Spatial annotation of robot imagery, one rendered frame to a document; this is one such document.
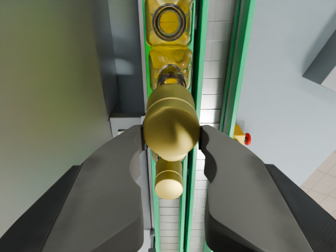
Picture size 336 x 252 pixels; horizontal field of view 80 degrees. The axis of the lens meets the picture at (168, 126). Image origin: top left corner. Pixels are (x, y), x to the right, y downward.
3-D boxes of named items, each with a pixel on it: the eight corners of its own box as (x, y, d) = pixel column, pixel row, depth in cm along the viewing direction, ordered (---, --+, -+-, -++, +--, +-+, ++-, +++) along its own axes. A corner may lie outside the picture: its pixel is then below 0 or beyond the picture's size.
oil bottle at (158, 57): (156, 37, 42) (146, 51, 23) (183, 36, 42) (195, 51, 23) (157, 65, 44) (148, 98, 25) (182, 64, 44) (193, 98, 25)
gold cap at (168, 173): (177, 152, 26) (178, 175, 22) (185, 172, 28) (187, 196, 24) (151, 159, 27) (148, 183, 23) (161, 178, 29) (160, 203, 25)
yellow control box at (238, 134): (216, 123, 66) (222, 135, 59) (239, 123, 66) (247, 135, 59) (214, 141, 69) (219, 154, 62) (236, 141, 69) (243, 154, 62)
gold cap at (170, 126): (146, 83, 15) (138, 105, 11) (195, 82, 15) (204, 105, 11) (148, 126, 16) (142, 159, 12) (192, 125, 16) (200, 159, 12)
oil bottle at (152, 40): (154, 4, 39) (141, -10, 20) (183, 4, 39) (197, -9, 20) (154, 36, 42) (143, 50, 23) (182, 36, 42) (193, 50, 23)
